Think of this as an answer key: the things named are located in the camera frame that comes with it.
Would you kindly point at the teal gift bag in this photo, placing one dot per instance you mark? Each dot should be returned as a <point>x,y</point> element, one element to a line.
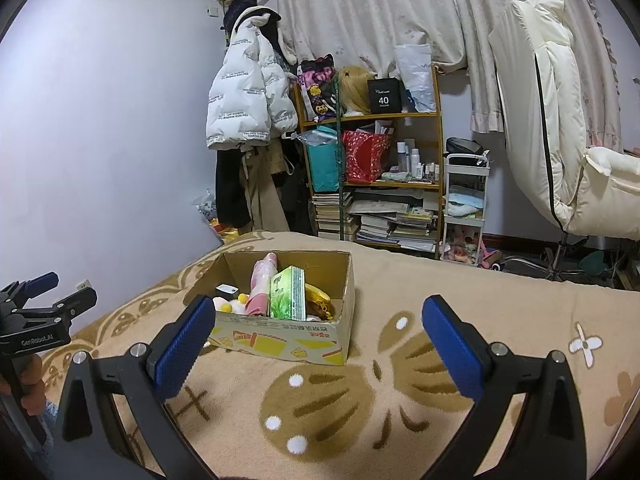
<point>322,165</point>

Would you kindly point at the group of cosmetic bottles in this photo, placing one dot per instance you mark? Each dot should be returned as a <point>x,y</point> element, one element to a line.
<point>410,155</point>

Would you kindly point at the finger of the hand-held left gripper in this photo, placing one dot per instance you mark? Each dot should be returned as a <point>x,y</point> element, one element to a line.
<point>35,282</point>
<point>75,302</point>

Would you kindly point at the pile of books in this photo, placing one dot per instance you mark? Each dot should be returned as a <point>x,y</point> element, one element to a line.
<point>390,230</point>

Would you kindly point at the red gift bag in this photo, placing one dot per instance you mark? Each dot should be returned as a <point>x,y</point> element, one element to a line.
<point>362,155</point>

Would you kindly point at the wooden bookshelf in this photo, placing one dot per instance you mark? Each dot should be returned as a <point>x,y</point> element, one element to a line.
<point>390,116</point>

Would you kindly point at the purple printed bag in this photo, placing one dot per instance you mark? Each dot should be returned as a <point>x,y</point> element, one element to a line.
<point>317,85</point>

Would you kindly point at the yellow plastic bag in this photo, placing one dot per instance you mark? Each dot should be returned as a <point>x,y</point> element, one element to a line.
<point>227,234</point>

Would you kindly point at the clear plastic bag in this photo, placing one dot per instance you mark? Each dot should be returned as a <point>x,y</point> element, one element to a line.
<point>415,75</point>

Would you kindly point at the pink plush toy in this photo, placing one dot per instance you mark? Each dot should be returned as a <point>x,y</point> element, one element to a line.
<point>462,245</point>

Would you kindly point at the cream padded chair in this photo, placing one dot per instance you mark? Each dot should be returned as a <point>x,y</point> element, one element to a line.
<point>550,110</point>

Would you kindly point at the beige hanging trousers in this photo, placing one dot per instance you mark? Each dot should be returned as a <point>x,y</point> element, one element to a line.
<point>265,190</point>

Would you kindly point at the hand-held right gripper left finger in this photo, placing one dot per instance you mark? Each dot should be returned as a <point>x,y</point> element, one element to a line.
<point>182,345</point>

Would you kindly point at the black box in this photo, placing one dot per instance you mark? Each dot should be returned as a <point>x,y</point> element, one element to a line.
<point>385,97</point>

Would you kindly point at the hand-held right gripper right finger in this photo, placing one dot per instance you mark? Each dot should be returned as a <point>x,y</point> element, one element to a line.
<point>450,350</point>

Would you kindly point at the person's left hand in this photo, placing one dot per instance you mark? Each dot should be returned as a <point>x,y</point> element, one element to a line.
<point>32,385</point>

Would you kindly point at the printed cardboard box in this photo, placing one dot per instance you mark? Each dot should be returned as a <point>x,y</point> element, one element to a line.
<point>280,340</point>

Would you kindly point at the white rolling cart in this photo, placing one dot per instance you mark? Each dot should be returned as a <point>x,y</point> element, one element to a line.
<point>465,171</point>

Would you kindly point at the dark hat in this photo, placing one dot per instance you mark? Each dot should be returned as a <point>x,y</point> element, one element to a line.
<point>245,5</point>

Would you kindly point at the folded light blue cloth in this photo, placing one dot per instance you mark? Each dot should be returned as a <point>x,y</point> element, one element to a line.
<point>462,202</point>

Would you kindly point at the black bag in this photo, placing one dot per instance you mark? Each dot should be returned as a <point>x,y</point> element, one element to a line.
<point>462,146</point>

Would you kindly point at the pink plastic bag roll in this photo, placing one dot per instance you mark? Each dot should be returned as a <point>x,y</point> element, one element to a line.
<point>262,280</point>

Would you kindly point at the white wall socket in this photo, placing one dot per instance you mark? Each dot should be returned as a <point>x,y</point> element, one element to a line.
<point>85,285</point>

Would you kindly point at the white puffer jacket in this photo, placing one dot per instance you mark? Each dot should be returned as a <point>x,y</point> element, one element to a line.
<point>240,90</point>

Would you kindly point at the blonde wig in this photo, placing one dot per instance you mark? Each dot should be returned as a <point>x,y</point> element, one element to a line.
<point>355,90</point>

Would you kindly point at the beige patterned blanket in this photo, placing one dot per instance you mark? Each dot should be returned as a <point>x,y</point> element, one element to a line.
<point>350,410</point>

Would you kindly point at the green tissue pack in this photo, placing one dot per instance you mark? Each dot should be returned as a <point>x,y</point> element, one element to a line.
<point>287,295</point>

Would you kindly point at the white and yellow plush toy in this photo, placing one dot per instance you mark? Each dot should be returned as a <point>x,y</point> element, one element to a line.
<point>222,304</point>

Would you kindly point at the black hanging clothing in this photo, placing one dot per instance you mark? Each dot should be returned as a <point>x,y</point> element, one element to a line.
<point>230,185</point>

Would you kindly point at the floral beige curtain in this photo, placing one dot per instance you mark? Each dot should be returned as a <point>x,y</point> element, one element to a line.
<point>375,10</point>

